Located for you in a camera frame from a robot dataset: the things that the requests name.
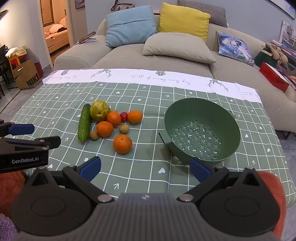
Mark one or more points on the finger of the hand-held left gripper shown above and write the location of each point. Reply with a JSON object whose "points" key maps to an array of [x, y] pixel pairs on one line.
{"points": [[22, 129], [52, 141]]}

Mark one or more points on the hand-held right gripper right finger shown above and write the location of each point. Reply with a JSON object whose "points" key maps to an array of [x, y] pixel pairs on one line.
{"points": [[200, 169]]}

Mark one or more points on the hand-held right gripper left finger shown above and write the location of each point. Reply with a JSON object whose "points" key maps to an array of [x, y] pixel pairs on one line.
{"points": [[90, 168]]}

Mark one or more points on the orange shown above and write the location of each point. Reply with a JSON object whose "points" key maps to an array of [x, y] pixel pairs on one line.
{"points": [[122, 144], [135, 116], [113, 118], [105, 129]]}

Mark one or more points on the small orange fruit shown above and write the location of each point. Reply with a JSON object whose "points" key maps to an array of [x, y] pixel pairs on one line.
{"points": [[124, 128]]}

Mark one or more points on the green colander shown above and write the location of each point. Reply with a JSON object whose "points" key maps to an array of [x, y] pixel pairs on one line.
{"points": [[185, 115]]}

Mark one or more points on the yellow-green apple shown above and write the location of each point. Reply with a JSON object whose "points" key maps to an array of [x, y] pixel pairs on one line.
{"points": [[100, 110]]}

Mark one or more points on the brown kiwi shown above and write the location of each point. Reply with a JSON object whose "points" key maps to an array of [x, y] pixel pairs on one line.
{"points": [[93, 135]]}

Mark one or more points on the brown paper bag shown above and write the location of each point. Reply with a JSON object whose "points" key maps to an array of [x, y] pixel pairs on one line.
{"points": [[26, 74]]}

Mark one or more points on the small red tomato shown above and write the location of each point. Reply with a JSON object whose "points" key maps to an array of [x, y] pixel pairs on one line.
{"points": [[124, 116]]}

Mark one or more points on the black chair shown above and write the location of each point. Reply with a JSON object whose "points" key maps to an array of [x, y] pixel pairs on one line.
{"points": [[4, 67]]}

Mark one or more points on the yellow stool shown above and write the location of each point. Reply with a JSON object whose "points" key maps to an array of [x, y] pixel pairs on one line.
{"points": [[16, 61]]}

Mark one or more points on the purple fuzzy cloth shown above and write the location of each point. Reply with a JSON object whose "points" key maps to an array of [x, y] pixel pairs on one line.
{"points": [[7, 228]]}

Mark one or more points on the white cloth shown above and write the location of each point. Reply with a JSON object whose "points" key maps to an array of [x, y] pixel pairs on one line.
{"points": [[15, 52]]}

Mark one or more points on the orange fleece cloth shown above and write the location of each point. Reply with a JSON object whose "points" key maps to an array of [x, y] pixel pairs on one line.
{"points": [[272, 197]]}

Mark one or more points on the green checked tablecloth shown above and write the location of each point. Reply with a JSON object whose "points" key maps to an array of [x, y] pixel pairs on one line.
{"points": [[148, 97]]}

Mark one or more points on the wooden bed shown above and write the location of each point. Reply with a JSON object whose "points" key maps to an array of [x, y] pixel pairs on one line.
{"points": [[56, 34]]}

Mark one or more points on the dark folded stand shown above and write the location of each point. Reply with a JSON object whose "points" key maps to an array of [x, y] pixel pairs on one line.
{"points": [[86, 38]]}

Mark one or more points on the beige sofa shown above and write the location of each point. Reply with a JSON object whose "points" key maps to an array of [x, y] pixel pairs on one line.
{"points": [[124, 58]]}

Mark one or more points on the red box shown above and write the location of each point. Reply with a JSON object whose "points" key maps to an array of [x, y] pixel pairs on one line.
{"points": [[274, 77]]}

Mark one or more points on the beige pillow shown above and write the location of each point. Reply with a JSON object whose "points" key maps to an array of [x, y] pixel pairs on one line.
{"points": [[178, 47]]}

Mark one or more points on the printed figure pillow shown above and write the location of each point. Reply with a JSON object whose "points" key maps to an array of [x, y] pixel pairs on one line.
{"points": [[234, 47]]}

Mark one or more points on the green bag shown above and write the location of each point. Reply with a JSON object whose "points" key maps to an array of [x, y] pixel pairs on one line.
{"points": [[262, 58]]}

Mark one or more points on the pile of magazines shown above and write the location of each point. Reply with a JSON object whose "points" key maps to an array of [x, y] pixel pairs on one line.
{"points": [[290, 69]]}

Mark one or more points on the blue pillow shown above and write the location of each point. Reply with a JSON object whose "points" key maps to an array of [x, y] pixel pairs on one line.
{"points": [[129, 25]]}

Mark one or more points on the beige plush toy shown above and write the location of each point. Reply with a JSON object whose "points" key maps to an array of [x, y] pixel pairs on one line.
{"points": [[277, 53]]}

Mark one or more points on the yellow pillow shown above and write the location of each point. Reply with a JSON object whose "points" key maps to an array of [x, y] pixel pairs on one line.
{"points": [[182, 20]]}

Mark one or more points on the brown handbag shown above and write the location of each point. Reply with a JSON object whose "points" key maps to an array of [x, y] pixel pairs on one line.
{"points": [[122, 5]]}

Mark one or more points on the grey patterned pillow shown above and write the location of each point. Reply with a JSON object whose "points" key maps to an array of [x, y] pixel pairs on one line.
{"points": [[208, 11]]}

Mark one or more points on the framed wall picture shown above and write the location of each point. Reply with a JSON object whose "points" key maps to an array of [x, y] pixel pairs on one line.
{"points": [[285, 7]]}

